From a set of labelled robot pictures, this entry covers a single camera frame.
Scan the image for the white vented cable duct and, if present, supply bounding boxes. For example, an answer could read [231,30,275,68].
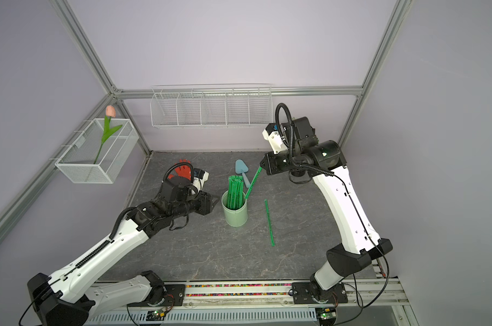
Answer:
[86,308,318,325]

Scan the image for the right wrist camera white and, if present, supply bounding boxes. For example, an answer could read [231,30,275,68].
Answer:
[262,123,288,154]

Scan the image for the light blue garden trowel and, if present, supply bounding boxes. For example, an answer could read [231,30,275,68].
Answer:
[235,160,251,189]

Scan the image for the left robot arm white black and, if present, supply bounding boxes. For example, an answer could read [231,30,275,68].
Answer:
[27,169,218,325]

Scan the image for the light green metal cup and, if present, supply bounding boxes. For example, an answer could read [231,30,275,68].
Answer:
[221,191,248,228]

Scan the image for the white wire wall shelf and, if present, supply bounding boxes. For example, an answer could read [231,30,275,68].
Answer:
[150,84,274,128]

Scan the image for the pink artificial tulip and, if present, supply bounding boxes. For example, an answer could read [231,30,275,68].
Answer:
[93,105,122,164]

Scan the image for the green straw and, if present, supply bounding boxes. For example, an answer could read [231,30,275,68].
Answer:
[264,199,275,247]
[245,167,263,200]

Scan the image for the aluminium front rail frame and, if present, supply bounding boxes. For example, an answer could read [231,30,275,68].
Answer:
[109,279,419,325]

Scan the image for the white mesh side basket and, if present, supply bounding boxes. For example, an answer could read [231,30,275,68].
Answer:
[54,118,139,184]

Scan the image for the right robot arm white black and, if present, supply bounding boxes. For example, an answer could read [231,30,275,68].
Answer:
[260,117,393,300]

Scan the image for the red work glove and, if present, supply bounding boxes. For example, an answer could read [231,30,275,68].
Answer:
[167,159,193,180]

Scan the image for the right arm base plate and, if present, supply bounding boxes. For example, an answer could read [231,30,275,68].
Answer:
[288,281,348,305]

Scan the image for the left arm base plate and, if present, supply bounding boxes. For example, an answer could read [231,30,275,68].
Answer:
[129,283,186,308]

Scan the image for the bundle of green wrapped straws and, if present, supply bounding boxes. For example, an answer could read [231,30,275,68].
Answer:
[226,175,244,211]

